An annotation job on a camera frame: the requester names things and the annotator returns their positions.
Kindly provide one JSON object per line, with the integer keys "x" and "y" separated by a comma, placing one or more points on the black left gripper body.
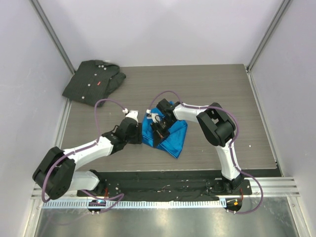
{"x": 136, "y": 138}

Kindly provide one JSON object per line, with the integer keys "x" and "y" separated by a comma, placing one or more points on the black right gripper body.
{"x": 163, "y": 128}

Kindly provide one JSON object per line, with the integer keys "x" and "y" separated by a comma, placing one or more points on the blue satin napkin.
{"x": 174, "y": 143}

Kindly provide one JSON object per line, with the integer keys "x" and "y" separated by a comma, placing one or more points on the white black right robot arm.
{"x": 217, "y": 127}

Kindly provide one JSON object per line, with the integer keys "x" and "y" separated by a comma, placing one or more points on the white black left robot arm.
{"x": 59, "y": 172}

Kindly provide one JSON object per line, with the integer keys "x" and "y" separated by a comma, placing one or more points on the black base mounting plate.
{"x": 165, "y": 186}

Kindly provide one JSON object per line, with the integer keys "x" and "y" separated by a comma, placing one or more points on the dark striped button shirt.
{"x": 94, "y": 80}

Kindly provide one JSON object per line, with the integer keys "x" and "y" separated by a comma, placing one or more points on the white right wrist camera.
{"x": 155, "y": 117}

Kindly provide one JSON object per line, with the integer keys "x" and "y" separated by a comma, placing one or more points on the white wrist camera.
{"x": 133, "y": 114}
{"x": 155, "y": 117}

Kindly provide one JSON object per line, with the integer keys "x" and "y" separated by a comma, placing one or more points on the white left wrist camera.
{"x": 133, "y": 114}

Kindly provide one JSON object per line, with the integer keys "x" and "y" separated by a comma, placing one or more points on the slotted white cable duct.
{"x": 87, "y": 203}

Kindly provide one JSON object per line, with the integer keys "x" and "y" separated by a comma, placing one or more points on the aluminium frame rail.
{"x": 271, "y": 187}

